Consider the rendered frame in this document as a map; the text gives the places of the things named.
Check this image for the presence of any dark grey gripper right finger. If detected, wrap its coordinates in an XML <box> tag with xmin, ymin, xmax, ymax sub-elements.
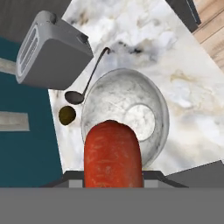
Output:
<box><xmin>142</xmin><ymin>170</ymin><xmax>187</xmax><ymax>189</ymax></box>

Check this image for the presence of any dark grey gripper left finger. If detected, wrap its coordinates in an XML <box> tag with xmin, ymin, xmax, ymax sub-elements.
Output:
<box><xmin>42</xmin><ymin>170</ymin><xmax>86</xmax><ymax>189</ymax></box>

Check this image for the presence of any orange carrot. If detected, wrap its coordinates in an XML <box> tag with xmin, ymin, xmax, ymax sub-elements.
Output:
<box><xmin>83</xmin><ymin>119</ymin><xmax>144</xmax><ymax>189</ymax></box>

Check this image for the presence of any dark grey sink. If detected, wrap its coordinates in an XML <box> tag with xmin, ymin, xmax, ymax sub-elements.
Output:
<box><xmin>164</xmin><ymin>159</ymin><xmax>224</xmax><ymax>189</ymax></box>

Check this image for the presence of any white marbled bowl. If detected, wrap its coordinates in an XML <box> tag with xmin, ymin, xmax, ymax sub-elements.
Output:
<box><xmin>80</xmin><ymin>67</ymin><xmax>171</xmax><ymax>170</ymax></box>

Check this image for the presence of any dark olive round fruit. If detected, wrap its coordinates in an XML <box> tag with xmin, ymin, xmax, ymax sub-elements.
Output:
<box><xmin>58</xmin><ymin>105</ymin><xmax>77</xmax><ymax>127</ymax></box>

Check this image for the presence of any dark grey ladle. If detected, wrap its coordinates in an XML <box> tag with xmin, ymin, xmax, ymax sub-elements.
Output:
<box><xmin>64</xmin><ymin>46</ymin><xmax>111</xmax><ymax>106</ymax></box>

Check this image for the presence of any grey toaster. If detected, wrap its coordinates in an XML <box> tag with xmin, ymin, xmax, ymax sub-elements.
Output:
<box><xmin>15</xmin><ymin>10</ymin><xmax>95</xmax><ymax>91</ymax></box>

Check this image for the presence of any dark grey cabinet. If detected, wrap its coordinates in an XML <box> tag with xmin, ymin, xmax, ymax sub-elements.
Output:
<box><xmin>165</xmin><ymin>0</ymin><xmax>202</xmax><ymax>33</ymax></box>

